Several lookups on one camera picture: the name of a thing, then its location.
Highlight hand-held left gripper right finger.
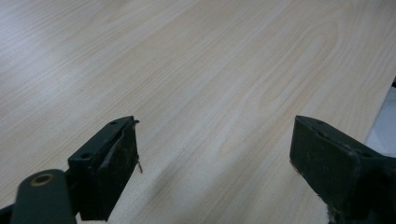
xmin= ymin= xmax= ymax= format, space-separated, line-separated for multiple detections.
xmin=289 ymin=115 xmax=396 ymax=224

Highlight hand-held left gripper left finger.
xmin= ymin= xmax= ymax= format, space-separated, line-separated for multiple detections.
xmin=67 ymin=115 xmax=144 ymax=222

